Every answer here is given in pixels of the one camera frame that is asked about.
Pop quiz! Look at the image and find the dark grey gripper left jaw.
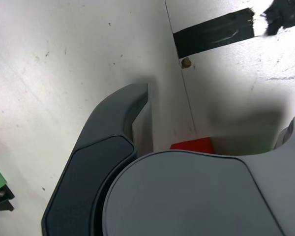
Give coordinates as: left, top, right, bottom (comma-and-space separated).
41, 83, 154, 236

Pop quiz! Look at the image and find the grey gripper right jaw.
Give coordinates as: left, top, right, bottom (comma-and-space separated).
102, 114, 295, 236

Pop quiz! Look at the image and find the red cube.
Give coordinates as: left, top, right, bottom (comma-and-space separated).
169, 137, 214, 155

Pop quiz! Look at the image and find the black tape strip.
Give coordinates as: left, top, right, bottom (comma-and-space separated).
172, 0, 295, 59

